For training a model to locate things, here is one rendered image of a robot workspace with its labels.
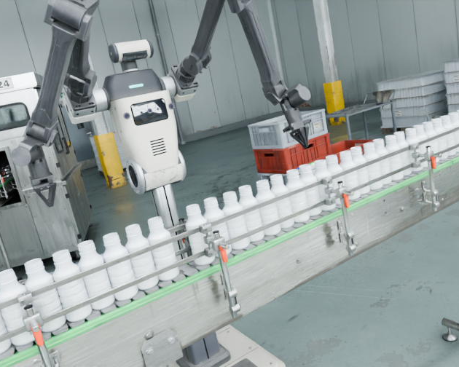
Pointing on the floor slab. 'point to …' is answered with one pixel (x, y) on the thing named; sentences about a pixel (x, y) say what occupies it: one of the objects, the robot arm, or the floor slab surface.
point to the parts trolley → (363, 113)
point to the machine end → (27, 231)
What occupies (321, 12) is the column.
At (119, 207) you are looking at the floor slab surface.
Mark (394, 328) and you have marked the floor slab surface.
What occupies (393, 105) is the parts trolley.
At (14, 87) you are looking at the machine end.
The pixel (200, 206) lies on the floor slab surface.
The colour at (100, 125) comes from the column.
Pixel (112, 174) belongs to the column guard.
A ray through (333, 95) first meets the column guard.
